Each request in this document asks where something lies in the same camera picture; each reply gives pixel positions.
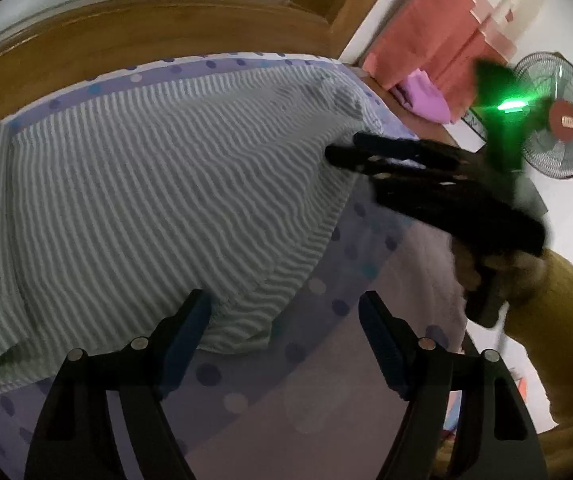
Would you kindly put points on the salmon red curtain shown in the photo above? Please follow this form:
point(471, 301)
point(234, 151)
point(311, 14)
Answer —
point(441, 20)

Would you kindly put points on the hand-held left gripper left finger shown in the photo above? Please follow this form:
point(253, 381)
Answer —
point(181, 345)

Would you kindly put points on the person's right hand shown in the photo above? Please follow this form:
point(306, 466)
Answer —
point(521, 272)

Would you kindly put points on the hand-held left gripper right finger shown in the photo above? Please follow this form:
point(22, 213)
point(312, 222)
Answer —
point(386, 350)

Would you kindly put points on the purple polka dot bedsheet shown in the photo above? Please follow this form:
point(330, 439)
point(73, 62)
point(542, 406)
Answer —
point(316, 350)

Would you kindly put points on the standing electric fan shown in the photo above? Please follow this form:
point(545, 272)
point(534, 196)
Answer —
point(566, 130)

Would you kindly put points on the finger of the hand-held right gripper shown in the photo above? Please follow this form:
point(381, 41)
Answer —
point(406, 146)
point(361, 159)

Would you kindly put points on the wooden window ledge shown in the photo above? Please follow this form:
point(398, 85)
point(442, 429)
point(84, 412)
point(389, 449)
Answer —
point(166, 30)

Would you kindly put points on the grey white striped shirt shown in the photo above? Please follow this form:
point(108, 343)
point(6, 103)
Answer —
point(156, 200)

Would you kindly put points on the pink cloth item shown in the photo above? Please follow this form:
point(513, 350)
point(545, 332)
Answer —
point(424, 95)

